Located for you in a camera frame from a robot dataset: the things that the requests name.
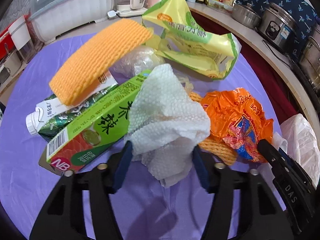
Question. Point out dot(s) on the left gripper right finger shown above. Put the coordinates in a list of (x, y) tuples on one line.
[(260, 215)]

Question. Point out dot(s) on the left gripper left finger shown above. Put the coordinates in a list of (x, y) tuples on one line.
[(62, 215)]

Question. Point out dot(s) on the orange foam net short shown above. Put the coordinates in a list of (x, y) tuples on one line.
[(212, 144)]

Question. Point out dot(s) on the orange wrapper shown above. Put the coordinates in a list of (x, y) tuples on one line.
[(238, 120)]

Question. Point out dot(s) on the green tea box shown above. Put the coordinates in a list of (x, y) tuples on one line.
[(94, 131)]

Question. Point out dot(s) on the green white milk carton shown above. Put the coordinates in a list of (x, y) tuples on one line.
[(51, 116)]

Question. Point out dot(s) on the white paper towel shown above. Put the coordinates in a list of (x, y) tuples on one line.
[(165, 126)]

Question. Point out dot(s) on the clear plastic bag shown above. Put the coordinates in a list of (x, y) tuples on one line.
[(138, 60)]

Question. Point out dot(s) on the yellow green snack bag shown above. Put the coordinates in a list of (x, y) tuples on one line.
[(177, 37)]

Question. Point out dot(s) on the white lined trash bin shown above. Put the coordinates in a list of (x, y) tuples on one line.
[(298, 140)]

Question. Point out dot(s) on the purple table cloth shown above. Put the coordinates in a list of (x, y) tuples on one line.
[(144, 209)]

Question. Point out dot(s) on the red velvet curtain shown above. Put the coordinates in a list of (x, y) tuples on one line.
[(280, 96)]

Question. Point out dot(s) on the large steel steamer pot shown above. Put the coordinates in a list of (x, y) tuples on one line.
[(309, 60)]

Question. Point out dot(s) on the steel rice cooker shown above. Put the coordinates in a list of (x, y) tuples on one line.
[(278, 27)]

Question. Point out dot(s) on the white plastic cup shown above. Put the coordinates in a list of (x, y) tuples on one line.
[(19, 33)]

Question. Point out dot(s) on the small steel pot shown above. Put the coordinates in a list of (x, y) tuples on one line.
[(245, 15)]

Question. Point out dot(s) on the clear food container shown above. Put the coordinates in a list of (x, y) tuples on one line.
[(220, 6)]

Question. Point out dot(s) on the grey lidded dish rack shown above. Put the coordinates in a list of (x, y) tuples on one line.
[(51, 18)]

